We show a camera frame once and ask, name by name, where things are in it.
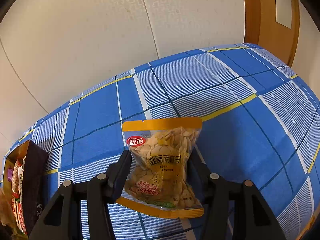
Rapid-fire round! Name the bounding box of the beige rice cracker packet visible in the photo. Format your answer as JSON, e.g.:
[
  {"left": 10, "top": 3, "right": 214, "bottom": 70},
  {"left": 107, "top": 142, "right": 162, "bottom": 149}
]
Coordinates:
[{"left": 0, "top": 189, "right": 16, "bottom": 229}]

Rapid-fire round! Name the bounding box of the grain bar red-ended wrapper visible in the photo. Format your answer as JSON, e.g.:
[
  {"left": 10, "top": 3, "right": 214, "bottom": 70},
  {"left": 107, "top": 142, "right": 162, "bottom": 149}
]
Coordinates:
[{"left": 11, "top": 160, "right": 21, "bottom": 193}]

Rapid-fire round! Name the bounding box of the wooden door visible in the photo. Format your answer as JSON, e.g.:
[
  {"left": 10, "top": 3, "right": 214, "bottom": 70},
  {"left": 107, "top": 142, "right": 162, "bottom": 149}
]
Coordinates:
[{"left": 244, "top": 0, "right": 300, "bottom": 67}]

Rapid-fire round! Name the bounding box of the cracker pack green-ended wrapper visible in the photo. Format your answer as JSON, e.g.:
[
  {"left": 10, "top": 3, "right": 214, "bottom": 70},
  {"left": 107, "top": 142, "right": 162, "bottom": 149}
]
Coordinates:
[{"left": 12, "top": 192, "right": 21, "bottom": 228}]

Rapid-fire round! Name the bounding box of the purple snack packet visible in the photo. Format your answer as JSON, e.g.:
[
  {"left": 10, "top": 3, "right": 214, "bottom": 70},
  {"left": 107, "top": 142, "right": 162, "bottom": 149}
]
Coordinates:
[{"left": 7, "top": 167, "right": 13, "bottom": 181}]

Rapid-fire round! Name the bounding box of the orange pumpkin seed bag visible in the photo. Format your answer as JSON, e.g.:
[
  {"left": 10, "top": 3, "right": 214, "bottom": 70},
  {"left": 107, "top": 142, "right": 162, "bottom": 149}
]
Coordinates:
[{"left": 116, "top": 117, "right": 204, "bottom": 219}]

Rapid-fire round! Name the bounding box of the gold tin box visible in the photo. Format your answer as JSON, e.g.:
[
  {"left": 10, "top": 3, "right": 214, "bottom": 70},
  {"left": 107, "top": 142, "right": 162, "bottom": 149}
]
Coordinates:
[{"left": 2, "top": 140, "right": 48, "bottom": 239}]

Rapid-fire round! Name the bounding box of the red white snack packet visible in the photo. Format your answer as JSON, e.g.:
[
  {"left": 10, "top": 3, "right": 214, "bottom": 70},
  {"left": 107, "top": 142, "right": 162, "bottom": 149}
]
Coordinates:
[{"left": 16, "top": 199, "right": 27, "bottom": 234}]

